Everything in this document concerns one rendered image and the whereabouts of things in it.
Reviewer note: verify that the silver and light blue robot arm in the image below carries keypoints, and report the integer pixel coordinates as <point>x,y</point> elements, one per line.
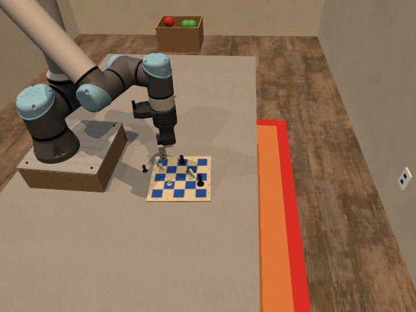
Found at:
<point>74,79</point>

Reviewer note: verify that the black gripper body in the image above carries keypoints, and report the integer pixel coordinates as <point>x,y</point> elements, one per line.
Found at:
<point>164,116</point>

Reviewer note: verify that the blue and cream chessboard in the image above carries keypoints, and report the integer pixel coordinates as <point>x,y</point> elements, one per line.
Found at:
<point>183,189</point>

